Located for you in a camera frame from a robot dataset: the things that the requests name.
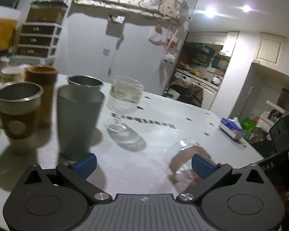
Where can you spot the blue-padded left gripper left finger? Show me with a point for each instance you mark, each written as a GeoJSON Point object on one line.
{"type": "Point", "coordinates": [75, 176]}

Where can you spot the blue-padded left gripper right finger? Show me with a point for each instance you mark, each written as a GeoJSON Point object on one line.
{"type": "Point", "coordinates": [211, 175]}

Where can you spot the clear glass cup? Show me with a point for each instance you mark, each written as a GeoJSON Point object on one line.
{"type": "Point", "coordinates": [179, 163]}

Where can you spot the steel cup brown sleeve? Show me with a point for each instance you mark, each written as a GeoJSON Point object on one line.
{"type": "Point", "coordinates": [20, 103]}

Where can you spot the white patterned ceramic cup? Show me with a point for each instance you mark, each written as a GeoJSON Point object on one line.
{"type": "Point", "coordinates": [11, 74]}

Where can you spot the tissue box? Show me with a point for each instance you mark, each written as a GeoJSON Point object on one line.
{"type": "Point", "coordinates": [232, 128]}

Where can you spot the grey metal tumbler front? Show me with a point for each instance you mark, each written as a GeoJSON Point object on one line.
{"type": "Point", "coordinates": [78, 110]}

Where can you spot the grey metal tumbler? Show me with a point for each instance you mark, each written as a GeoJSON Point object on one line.
{"type": "Point", "coordinates": [78, 110]}
{"type": "Point", "coordinates": [85, 80]}

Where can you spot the grey metal tumbler rear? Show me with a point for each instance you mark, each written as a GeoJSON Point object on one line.
{"type": "Point", "coordinates": [85, 80]}

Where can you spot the stemmed patterned glass goblet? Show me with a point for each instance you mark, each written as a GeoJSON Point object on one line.
{"type": "Point", "coordinates": [124, 97]}

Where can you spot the brown cylindrical container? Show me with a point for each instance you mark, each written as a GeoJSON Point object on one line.
{"type": "Point", "coordinates": [46, 77]}

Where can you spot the white plush toy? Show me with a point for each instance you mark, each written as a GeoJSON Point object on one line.
{"type": "Point", "coordinates": [169, 58]}

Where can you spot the white upper cabinet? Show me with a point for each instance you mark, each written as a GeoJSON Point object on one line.
{"type": "Point", "coordinates": [270, 50]}

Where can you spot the white plastic drawer unit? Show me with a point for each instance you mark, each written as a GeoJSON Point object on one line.
{"type": "Point", "coordinates": [39, 39]}

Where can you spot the glass terrarium tank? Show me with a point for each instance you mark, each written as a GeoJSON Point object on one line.
{"type": "Point", "coordinates": [47, 12]}

